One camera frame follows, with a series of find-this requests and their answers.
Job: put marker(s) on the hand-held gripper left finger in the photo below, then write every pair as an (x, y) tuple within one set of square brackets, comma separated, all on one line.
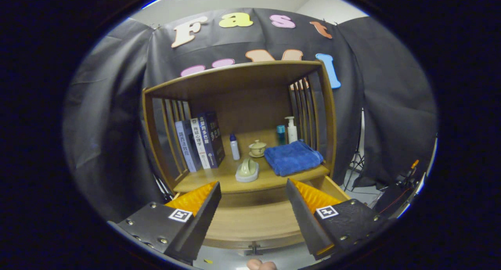
[(199, 223)]

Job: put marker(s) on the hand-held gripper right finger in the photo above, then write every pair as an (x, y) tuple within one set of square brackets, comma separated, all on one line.
[(305, 219)]

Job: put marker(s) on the wooden drawer with black knob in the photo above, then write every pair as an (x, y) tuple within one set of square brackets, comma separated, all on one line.
[(254, 223)]

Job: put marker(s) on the wooden countertop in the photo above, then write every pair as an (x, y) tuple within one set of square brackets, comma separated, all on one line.
[(270, 180)]

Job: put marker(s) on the wooden cabinet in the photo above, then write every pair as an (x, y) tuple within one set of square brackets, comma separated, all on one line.
[(235, 76)]

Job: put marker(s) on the black tripod stand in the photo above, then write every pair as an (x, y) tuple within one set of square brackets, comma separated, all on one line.
[(162, 188), (357, 160)]

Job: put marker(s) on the folded blue towel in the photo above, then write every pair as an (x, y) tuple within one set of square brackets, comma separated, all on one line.
[(293, 158)]

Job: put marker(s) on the light blue book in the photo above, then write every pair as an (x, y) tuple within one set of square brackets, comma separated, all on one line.
[(187, 144)]

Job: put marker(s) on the small white bottle blue cap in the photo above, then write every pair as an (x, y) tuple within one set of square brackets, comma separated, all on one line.
[(235, 150)]

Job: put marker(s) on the white spine book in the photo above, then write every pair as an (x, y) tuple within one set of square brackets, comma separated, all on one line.
[(199, 141)]

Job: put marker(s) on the beige lidded tea cup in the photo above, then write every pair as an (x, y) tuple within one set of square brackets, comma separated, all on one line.
[(257, 148)]

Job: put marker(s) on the white pump bottle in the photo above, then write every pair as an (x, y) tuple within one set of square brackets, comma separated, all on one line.
[(292, 135)]

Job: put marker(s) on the dark navy book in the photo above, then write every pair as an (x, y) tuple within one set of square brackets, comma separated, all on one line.
[(213, 137)]

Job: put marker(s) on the black equipment with orange clamp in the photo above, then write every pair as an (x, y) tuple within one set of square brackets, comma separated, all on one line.
[(391, 199)]

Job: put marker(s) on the teal bottle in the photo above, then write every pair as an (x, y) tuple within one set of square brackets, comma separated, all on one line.
[(281, 134)]

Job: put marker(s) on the black backdrop cloth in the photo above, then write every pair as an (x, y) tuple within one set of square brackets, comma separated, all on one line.
[(109, 105)]

